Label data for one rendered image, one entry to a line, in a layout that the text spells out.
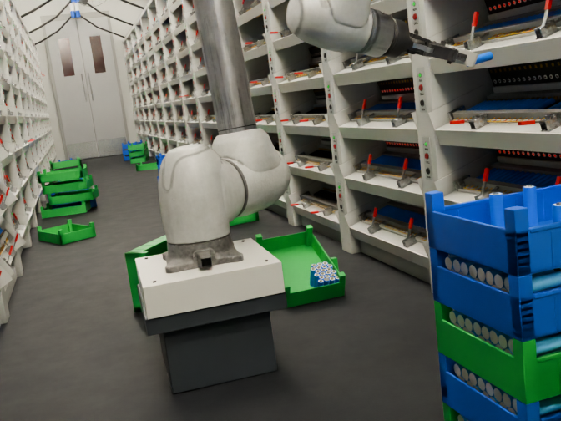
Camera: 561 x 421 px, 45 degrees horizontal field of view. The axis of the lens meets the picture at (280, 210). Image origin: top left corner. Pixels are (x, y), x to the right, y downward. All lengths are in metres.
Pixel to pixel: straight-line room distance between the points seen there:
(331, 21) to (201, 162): 0.47
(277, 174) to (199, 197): 0.27
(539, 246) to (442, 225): 0.16
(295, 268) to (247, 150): 0.65
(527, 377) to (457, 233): 0.20
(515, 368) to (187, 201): 0.89
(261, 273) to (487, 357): 0.70
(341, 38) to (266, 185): 0.52
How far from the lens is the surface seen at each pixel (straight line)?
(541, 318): 0.86
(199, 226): 1.54
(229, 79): 1.70
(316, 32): 1.28
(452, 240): 0.93
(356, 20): 1.30
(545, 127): 1.55
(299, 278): 2.17
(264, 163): 1.68
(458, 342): 0.98
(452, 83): 1.93
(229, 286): 1.49
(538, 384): 0.89
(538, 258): 0.84
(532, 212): 1.04
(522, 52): 1.57
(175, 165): 1.55
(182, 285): 1.48
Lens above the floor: 0.64
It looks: 10 degrees down
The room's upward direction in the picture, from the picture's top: 7 degrees counter-clockwise
